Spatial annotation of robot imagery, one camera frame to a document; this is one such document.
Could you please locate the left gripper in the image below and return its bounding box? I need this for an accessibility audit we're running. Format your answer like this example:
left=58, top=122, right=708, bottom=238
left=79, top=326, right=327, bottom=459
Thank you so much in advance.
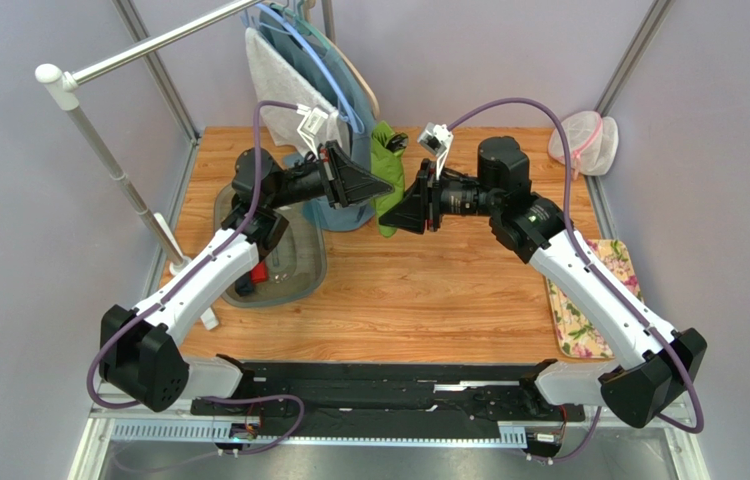
left=266, top=140, right=392, bottom=211

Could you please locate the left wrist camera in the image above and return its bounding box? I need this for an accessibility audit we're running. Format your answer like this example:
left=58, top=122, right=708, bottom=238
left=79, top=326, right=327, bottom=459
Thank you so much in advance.
left=296, top=104, right=331, bottom=155

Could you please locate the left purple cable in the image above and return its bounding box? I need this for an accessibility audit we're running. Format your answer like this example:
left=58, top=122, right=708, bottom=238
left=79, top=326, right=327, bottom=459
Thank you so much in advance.
left=86, top=100, right=313, bottom=457

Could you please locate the floral tray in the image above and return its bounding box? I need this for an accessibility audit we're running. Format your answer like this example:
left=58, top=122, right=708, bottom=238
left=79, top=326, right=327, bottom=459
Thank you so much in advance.
left=546, top=239, right=643, bottom=360

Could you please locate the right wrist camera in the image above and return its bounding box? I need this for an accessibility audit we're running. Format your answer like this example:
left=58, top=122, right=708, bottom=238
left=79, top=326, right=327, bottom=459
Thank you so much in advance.
left=417, top=122, right=454, bottom=180

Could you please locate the wooden clothes hanger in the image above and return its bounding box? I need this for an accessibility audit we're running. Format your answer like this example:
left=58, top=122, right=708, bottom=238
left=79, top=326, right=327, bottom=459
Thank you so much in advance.
left=302, top=0, right=381, bottom=119

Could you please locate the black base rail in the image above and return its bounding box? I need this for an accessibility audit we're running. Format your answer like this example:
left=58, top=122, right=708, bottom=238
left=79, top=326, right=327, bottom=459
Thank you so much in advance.
left=190, top=361, right=588, bottom=440

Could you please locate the white mesh laundry bag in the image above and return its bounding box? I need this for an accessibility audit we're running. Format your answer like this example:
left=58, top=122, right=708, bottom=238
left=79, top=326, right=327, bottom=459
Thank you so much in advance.
left=561, top=111, right=620, bottom=179

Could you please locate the red handled utensil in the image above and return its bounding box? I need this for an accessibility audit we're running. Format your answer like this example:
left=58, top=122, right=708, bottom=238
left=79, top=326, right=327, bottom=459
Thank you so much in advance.
left=250, top=262, right=269, bottom=284

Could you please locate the blue-grey hanging shirt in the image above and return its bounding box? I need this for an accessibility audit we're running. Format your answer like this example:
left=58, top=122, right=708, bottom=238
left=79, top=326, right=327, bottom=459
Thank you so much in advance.
left=245, top=4, right=376, bottom=232

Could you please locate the blue clothes hanger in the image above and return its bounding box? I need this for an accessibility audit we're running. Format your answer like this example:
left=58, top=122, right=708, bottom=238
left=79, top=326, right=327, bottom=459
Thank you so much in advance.
left=244, top=2, right=375, bottom=135

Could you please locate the metal clothes rack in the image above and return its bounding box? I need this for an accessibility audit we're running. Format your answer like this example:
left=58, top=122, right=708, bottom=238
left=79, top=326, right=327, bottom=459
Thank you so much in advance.
left=34, top=0, right=266, bottom=331

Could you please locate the dark blue handled utensil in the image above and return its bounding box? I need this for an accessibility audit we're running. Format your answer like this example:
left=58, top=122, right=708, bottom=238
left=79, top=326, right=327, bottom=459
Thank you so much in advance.
left=234, top=275, right=255, bottom=297

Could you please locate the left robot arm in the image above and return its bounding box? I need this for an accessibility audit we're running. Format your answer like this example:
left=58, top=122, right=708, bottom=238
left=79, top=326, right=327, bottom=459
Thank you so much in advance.
left=89, top=141, right=394, bottom=412

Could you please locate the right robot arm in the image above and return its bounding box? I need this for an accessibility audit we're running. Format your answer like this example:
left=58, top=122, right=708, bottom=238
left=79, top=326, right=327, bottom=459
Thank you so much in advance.
left=379, top=136, right=707, bottom=428

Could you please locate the green paper napkin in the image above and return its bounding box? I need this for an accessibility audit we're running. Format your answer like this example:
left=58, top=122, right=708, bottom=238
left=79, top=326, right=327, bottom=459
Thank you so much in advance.
left=370, top=121, right=409, bottom=238

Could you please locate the grey hanging towel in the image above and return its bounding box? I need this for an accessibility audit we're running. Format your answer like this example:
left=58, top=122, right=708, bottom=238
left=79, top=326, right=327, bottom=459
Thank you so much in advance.
left=245, top=28, right=350, bottom=155

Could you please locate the green clothes hanger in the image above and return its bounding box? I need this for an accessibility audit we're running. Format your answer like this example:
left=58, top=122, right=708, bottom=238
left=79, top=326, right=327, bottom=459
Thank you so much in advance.
left=279, top=0, right=335, bottom=51

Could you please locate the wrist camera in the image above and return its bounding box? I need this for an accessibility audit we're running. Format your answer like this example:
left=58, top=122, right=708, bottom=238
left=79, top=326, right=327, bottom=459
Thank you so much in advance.
left=296, top=104, right=331, bottom=155
left=417, top=122, right=454, bottom=180

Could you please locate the clear plastic container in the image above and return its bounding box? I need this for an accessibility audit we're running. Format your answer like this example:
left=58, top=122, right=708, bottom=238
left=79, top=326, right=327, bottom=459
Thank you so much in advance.
left=221, top=203, right=327, bottom=308

